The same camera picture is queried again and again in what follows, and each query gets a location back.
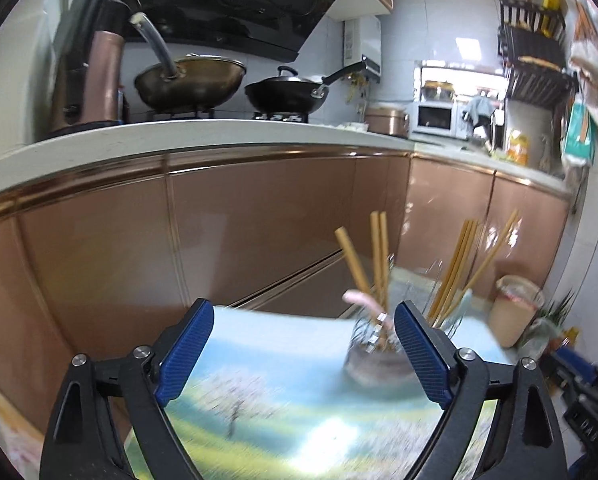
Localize brown rice cooker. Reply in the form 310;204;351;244
365;104;410;137

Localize orange oil bottle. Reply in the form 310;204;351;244
549;326;580;356

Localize bamboo chopstick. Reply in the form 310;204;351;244
335;227;380;316
445;209;521;325
429;219;472;323
370;211;382;306
436;219;480;326
379;211;391;311

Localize white microwave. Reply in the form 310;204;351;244
410;100;464;140

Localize yellow cooking oil bottle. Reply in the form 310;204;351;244
506;129;531;166

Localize white plastic spoon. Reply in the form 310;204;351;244
448;287;474;333

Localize black wok with lid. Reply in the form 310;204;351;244
244;59;368;114

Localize pink plastic spoon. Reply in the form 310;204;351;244
342;288;396;333

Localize pale blue cloth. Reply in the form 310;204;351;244
463;96;498;126

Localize copper lower cabinets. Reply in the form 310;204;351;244
0;145;571;411

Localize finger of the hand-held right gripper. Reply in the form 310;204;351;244
544;360;587;403
553;347;598;376

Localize wire utensil holder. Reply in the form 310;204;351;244
343;257;462;387

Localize black dish rack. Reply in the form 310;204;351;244
496;0;579;110

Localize white water heater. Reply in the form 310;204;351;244
342;14;383;84

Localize beige trash bin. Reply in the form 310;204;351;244
488;275;546;349

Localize white kitchen countertop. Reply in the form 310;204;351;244
0;119;570;201

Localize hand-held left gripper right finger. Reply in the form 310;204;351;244
394;300;567;480

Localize steel pot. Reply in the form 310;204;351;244
421;80;455;102

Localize gas stove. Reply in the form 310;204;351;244
146;105;311;125

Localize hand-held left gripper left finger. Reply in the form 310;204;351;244
39;298;215;480

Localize black range hood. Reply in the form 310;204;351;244
119;0;351;62

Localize teal bag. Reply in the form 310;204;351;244
562;101;597;167

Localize hanging plastic bags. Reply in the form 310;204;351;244
565;0;598;131

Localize copper thermos jug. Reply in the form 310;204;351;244
48;0;130;136

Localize clear plastic bag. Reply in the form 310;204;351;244
519;317;560;356

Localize brass wok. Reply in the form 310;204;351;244
129;11;248;111

